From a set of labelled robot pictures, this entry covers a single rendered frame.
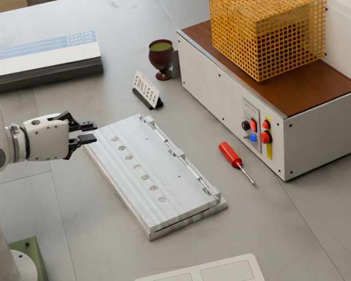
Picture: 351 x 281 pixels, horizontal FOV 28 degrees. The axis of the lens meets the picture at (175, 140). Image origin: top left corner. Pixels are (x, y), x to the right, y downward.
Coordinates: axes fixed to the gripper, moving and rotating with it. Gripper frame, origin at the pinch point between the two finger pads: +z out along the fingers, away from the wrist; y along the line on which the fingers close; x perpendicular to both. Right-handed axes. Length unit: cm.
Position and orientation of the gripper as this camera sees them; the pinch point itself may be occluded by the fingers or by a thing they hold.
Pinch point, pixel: (87, 132)
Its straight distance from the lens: 166.3
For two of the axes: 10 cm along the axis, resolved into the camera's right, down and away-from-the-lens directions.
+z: 8.9, -1.6, 4.3
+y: -0.9, 8.6, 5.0
